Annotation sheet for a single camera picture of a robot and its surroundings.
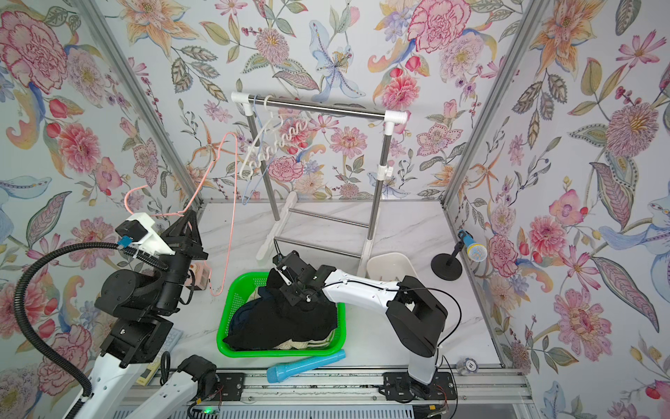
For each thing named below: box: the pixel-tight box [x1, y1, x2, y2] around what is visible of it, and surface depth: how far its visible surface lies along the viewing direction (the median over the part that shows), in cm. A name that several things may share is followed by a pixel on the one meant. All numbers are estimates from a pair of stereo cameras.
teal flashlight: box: [266, 349, 347, 384], surface depth 76 cm
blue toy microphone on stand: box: [430, 229, 488, 282], surface depth 99 cm
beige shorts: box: [273, 328, 336, 351], surface depth 77 cm
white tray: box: [366, 252, 418, 282], surface depth 98 cm
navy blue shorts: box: [226, 286, 269, 339], surface depth 80 cm
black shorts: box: [222, 269, 338, 351], surface depth 76 cm
